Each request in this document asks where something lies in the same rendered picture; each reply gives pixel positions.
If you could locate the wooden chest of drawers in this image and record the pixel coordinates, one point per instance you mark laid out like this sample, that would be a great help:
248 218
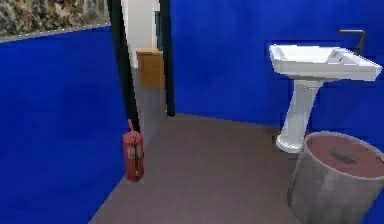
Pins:
150 68

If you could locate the red fire extinguisher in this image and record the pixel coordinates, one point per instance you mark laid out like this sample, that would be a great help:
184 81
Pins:
133 156

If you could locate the grey round bin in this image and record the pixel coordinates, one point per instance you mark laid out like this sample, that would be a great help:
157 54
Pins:
330 190

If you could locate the dark sink faucet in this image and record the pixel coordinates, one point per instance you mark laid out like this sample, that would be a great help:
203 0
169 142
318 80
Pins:
359 38

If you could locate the white pedestal sink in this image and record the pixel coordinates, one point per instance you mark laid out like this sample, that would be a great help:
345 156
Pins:
310 63

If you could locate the mottled framed wall picture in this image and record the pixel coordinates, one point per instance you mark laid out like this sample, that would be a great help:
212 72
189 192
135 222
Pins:
50 15

